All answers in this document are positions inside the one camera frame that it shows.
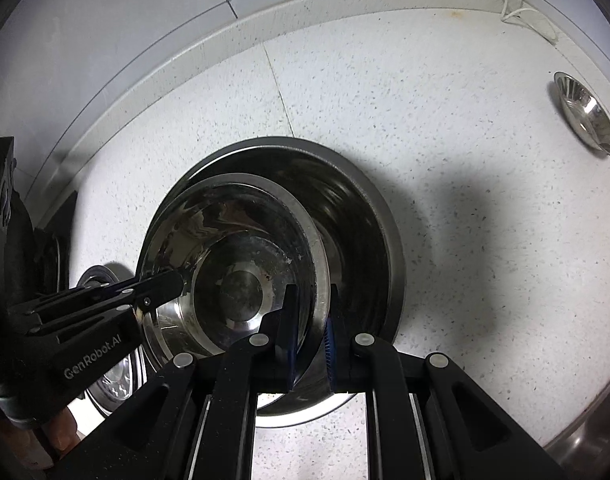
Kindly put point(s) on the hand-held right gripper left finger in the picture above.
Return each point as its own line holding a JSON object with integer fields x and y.
{"x": 290, "y": 345}

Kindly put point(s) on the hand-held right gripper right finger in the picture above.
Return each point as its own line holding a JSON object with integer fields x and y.
{"x": 331, "y": 350}

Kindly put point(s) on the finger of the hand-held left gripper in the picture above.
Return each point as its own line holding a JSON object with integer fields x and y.
{"x": 135, "y": 290}

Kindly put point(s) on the small steel bowl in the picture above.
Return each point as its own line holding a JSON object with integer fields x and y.
{"x": 225, "y": 240}
{"x": 585, "y": 110}

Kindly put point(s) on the large steel bowl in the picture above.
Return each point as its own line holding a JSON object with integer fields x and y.
{"x": 355, "y": 220}

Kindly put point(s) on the person's left hand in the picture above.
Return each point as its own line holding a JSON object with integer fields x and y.
{"x": 60, "y": 435}

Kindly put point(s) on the large steel plate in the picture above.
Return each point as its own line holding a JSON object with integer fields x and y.
{"x": 115, "y": 380}

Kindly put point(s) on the steel sink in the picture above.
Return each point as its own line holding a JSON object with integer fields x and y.
{"x": 580, "y": 440}

